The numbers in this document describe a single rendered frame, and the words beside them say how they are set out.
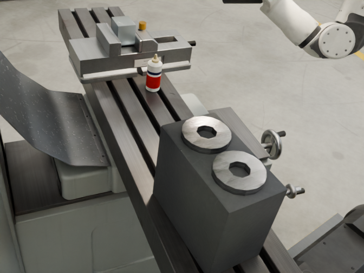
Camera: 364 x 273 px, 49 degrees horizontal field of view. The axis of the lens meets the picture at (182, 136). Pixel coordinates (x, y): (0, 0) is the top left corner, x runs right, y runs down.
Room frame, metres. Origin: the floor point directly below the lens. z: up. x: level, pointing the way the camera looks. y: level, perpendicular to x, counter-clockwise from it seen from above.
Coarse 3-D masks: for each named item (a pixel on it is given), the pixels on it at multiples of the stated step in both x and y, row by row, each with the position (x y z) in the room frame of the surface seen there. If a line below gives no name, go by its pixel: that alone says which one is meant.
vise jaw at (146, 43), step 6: (138, 24) 1.11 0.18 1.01; (138, 30) 1.07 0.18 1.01; (144, 30) 1.08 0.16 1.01; (138, 36) 1.04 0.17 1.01; (144, 36) 1.04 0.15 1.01; (150, 36) 1.05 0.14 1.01; (138, 42) 1.02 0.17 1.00; (144, 42) 1.02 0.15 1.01; (150, 42) 1.03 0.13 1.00; (156, 42) 1.04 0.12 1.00; (138, 48) 1.02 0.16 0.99; (144, 48) 1.02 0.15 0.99; (150, 48) 1.03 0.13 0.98; (156, 48) 1.04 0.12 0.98
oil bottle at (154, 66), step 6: (156, 54) 0.95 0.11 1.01; (150, 60) 0.96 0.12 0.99; (156, 60) 0.95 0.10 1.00; (150, 66) 0.94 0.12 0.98; (156, 66) 0.94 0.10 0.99; (150, 72) 0.94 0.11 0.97; (156, 72) 0.94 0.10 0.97; (150, 78) 0.94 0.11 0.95; (156, 78) 0.94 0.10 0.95; (150, 84) 0.94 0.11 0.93; (156, 84) 0.94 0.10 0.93; (150, 90) 0.93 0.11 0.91; (156, 90) 0.94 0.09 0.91
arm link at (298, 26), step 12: (288, 0) 0.94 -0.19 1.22; (276, 12) 0.92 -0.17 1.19; (288, 12) 0.92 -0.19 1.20; (300, 12) 0.93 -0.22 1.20; (276, 24) 0.93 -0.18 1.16; (288, 24) 0.91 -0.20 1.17; (300, 24) 0.91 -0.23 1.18; (312, 24) 0.91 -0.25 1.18; (324, 24) 0.95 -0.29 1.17; (288, 36) 0.91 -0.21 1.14; (300, 36) 0.90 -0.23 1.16; (312, 36) 0.90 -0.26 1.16; (312, 48) 0.87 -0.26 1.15
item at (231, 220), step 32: (192, 128) 0.55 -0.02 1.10; (224, 128) 0.57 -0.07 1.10; (160, 160) 0.55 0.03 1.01; (192, 160) 0.49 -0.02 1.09; (224, 160) 0.49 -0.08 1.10; (256, 160) 0.50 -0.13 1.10; (160, 192) 0.54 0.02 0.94; (192, 192) 0.46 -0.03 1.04; (224, 192) 0.43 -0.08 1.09; (256, 192) 0.44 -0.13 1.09; (192, 224) 0.45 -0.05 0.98; (224, 224) 0.39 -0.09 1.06; (256, 224) 0.43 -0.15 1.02; (224, 256) 0.40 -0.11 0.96
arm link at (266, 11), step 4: (264, 0) 0.93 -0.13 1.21; (268, 0) 0.92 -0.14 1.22; (272, 0) 0.92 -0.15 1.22; (276, 0) 0.93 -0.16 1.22; (280, 0) 0.93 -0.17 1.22; (264, 4) 0.93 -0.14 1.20; (268, 4) 0.93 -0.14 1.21; (272, 4) 0.92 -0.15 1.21; (276, 4) 0.93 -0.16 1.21; (260, 8) 0.95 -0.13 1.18; (264, 8) 0.94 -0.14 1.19; (268, 8) 0.93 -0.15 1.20; (272, 8) 0.93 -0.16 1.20; (264, 12) 0.94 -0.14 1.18; (268, 12) 0.93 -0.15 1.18
